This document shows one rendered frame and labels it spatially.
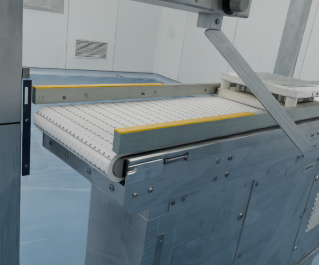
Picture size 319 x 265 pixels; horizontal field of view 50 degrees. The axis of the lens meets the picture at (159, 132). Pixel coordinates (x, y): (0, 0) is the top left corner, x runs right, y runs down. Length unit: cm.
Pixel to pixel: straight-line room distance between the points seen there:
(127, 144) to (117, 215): 29
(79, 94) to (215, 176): 33
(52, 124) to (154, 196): 22
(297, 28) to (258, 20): 341
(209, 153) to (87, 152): 23
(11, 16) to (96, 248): 53
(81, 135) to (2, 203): 27
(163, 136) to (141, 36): 593
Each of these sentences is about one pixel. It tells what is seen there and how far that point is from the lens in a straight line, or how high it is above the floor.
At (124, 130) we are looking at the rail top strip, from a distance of 47.
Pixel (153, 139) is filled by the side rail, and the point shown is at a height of 87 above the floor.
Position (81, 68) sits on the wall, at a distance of 603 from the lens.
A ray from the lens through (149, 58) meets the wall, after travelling 657.
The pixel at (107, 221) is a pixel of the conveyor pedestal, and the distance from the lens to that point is 78.
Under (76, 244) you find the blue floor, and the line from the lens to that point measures 172.
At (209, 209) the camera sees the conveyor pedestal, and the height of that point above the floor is 64.
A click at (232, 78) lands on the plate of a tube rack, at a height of 91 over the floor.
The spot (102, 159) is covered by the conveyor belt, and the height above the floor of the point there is 83.
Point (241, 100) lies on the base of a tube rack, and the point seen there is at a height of 86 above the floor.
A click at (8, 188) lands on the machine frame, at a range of 76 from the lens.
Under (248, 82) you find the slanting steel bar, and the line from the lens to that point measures 61.
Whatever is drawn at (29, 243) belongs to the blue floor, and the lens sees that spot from 174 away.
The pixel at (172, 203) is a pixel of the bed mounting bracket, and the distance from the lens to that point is 68.
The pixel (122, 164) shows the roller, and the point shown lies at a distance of 50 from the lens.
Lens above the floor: 103
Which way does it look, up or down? 18 degrees down
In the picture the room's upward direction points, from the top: 8 degrees clockwise
